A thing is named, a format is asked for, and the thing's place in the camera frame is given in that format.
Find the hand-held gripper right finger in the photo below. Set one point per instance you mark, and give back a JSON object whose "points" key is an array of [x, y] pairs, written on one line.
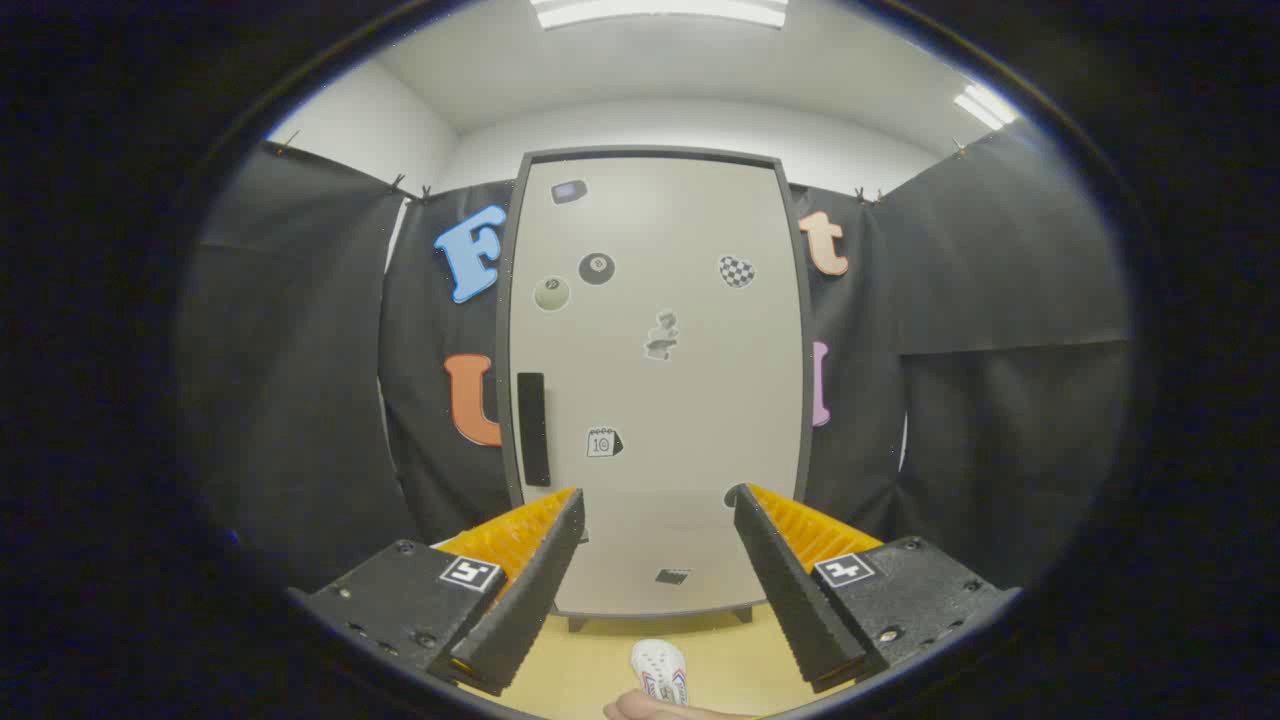
{"points": [[790, 590]]}

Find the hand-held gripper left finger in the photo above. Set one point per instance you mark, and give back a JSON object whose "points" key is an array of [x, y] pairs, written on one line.
{"points": [[530, 600]]}

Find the white shoe red blue stripes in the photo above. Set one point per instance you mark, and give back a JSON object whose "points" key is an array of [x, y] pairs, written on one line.
{"points": [[658, 665]]}

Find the light grey shoe cabinet door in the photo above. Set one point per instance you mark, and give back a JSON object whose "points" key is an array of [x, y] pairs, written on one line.
{"points": [[680, 420]]}

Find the grey shoe cabinet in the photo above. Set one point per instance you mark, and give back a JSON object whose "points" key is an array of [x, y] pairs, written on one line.
{"points": [[503, 330]]}

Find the black backdrop cloth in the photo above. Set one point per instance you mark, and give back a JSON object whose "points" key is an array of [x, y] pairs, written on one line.
{"points": [[300, 400]]}

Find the small ceiling light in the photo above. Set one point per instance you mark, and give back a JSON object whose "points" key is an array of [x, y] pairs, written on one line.
{"points": [[985, 105]]}

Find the long ceiling light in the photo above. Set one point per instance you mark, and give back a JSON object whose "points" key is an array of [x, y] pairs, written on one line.
{"points": [[660, 10]]}

